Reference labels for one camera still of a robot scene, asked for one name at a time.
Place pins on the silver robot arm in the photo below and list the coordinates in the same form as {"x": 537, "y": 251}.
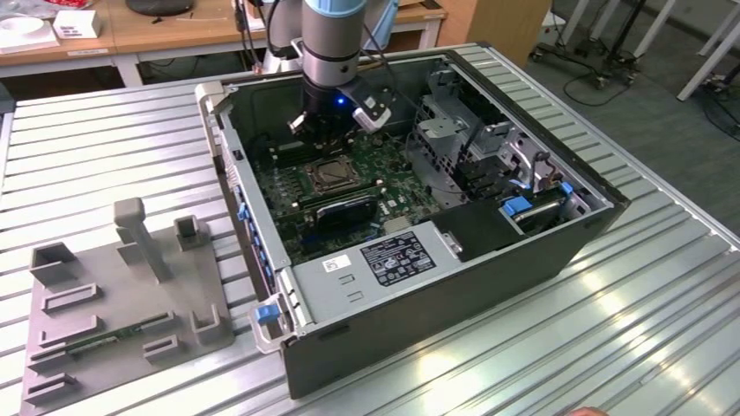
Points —
{"x": 329, "y": 60}

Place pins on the green motherboard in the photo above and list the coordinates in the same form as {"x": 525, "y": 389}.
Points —
{"x": 398, "y": 182}

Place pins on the green RAM stick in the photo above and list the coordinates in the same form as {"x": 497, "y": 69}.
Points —
{"x": 97, "y": 339}

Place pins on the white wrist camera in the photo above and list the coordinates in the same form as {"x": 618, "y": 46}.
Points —
{"x": 372, "y": 112}

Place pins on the grey power supply unit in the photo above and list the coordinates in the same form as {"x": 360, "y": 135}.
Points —
{"x": 346, "y": 286}

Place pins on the black wheeled stand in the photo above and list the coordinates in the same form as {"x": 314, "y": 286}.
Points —
{"x": 613, "y": 60}

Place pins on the wooden cabinet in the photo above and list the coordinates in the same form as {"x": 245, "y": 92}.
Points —
{"x": 502, "y": 26}

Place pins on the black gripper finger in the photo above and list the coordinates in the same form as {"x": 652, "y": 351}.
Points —
{"x": 312, "y": 128}
{"x": 341, "y": 130}

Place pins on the white cardboard box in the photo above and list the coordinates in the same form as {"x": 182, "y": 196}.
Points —
{"x": 77, "y": 24}

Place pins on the blue case latch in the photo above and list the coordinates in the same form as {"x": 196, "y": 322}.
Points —
{"x": 265, "y": 314}

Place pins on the silver CPU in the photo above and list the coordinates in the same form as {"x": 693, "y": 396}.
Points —
{"x": 332, "y": 172}

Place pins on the grey parts rack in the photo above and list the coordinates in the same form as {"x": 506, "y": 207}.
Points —
{"x": 114, "y": 303}

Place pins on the grey metal drive cage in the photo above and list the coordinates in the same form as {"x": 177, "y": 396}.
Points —
{"x": 438, "y": 130}

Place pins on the CPU socket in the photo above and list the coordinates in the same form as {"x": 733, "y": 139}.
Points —
{"x": 304, "y": 169}

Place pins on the silver chipset heatsink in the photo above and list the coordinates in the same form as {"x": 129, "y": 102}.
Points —
{"x": 397, "y": 225}

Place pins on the white table frame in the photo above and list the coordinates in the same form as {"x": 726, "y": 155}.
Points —
{"x": 709, "y": 60}

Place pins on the black round object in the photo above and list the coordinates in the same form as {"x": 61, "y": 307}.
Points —
{"x": 158, "y": 6}

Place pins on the black PC case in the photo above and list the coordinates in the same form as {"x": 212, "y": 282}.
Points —
{"x": 433, "y": 329}

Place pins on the black RAM slot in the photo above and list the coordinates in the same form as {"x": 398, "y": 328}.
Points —
{"x": 285, "y": 161}

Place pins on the black graphics card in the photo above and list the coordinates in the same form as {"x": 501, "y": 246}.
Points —
{"x": 346, "y": 212}

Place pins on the wooden desk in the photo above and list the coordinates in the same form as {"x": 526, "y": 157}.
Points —
{"x": 173, "y": 30}

